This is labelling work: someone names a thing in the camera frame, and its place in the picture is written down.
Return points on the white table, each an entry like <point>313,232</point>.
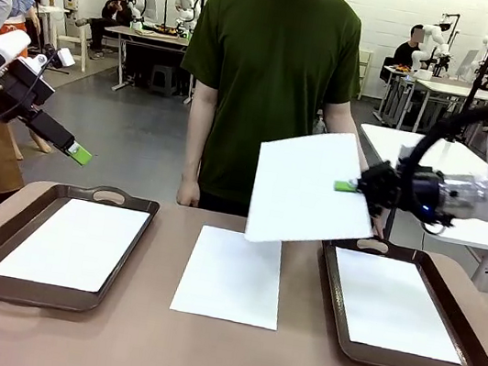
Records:
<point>449,88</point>
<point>380,142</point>

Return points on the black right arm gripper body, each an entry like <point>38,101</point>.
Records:
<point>382,186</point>

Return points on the person's right forearm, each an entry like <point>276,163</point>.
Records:
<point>197,143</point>

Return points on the person's left forearm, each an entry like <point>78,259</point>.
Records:
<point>342,122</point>

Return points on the white A4 sheet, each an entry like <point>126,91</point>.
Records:
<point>396,304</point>
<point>308,188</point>
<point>72,244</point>

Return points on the grey plastic stool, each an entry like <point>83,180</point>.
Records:
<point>163,77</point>

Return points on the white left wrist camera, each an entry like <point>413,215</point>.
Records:
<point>65,57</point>

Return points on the short-haired person in black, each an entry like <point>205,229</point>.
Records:
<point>406,53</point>

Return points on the computer monitor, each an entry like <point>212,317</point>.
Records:
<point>467,63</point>
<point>152,3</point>

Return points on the person's right hand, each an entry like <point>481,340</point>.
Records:
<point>189,193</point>

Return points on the white chair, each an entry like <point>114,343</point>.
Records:
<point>74,40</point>

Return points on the seated person in black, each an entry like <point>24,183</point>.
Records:
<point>113,13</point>

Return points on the person in green T-shirt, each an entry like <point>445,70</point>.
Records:
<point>265,79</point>

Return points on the white A4 paper stack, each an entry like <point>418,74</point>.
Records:
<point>228,282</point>

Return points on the person's left hand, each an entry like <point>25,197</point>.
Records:
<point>380,228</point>

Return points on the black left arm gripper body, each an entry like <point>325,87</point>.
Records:
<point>22,87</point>

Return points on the black camera stand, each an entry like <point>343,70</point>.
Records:
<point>485,68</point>

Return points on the wooden top table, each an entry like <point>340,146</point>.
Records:
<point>151,35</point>

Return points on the brown plastic tray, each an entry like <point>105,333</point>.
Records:
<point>16,226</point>
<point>405,364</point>

